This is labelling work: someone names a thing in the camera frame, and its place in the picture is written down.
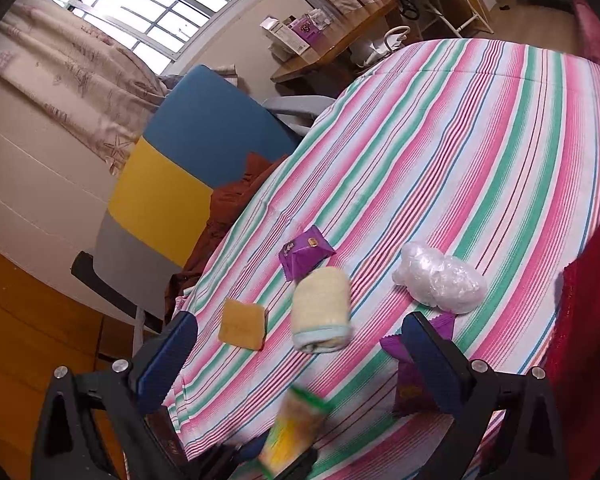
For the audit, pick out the beige patterned curtain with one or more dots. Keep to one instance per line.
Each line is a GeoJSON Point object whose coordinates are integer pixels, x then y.
{"type": "Point", "coordinates": [100, 91]}

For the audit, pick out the cream towel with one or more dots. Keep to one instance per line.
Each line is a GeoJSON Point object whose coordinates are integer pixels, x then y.
{"type": "Point", "coordinates": [320, 319]}

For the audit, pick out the striped pink green bedsheet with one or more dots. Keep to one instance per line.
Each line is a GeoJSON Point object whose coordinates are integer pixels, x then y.
{"type": "Point", "coordinates": [484, 149]}

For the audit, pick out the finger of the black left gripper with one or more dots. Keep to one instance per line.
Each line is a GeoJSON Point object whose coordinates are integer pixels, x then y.
{"type": "Point", "coordinates": [290, 467]}
{"type": "Point", "coordinates": [221, 460]}

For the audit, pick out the rust red blanket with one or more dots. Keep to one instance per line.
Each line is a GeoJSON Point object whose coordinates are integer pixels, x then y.
{"type": "Point", "coordinates": [227, 203]}

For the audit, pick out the white carton on desk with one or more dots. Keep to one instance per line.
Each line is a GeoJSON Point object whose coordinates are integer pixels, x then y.
{"type": "Point", "coordinates": [283, 37]}

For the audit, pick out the tricolour headboard cushion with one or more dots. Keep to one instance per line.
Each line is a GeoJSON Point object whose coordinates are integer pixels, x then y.
{"type": "Point", "coordinates": [198, 140]}

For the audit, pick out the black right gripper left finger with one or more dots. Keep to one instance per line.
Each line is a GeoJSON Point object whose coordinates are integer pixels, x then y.
{"type": "Point", "coordinates": [68, 444]}

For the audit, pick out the yellow sponge pad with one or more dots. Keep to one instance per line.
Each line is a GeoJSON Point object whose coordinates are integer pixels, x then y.
{"type": "Point", "coordinates": [243, 325]}

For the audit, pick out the yellow green snack bag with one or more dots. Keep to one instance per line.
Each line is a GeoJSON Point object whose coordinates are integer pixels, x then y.
{"type": "Point", "coordinates": [298, 421]}

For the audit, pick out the wooden desk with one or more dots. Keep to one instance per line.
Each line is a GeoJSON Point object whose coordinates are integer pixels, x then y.
{"type": "Point", "coordinates": [325, 68]}

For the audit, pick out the red fabric at right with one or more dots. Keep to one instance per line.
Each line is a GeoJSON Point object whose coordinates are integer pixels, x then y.
{"type": "Point", "coordinates": [573, 362]}

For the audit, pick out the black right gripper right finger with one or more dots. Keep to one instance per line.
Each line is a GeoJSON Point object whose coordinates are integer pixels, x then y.
{"type": "Point", "coordinates": [528, 445]}

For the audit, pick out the grey chair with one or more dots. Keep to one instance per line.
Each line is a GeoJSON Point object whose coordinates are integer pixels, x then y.
{"type": "Point", "coordinates": [298, 113]}

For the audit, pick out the clear plastic bag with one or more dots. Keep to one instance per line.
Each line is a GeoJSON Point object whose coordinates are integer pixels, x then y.
{"type": "Point", "coordinates": [439, 281]}

